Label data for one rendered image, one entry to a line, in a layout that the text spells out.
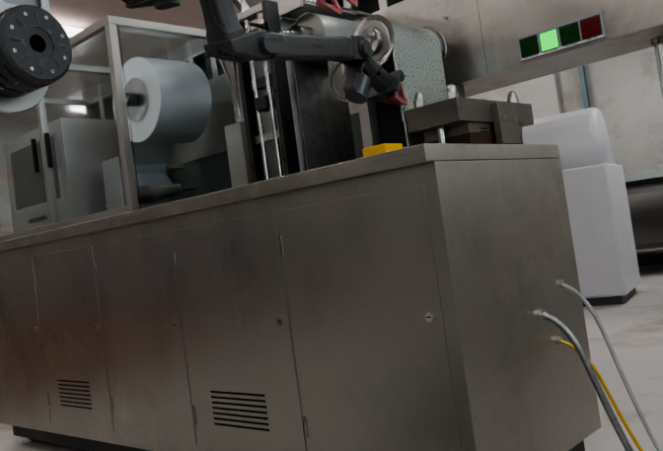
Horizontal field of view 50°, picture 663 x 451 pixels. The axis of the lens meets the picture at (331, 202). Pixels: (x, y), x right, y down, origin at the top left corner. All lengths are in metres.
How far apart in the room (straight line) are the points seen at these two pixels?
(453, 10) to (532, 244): 0.79
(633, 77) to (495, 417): 6.67
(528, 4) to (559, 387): 1.05
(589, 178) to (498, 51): 3.18
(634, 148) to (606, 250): 2.93
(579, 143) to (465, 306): 3.85
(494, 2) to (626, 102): 5.98
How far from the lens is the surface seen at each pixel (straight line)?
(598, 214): 5.30
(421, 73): 2.09
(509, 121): 1.99
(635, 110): 8.11
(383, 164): 1.63
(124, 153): 2.58
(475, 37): 2.25
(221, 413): 2.24
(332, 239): 1.78
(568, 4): 2.12
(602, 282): 5.34
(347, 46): 1.77
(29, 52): 1.37
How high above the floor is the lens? 0.72
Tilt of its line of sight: 3 degrees up
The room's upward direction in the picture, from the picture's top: 8 degrees counter-clockwise
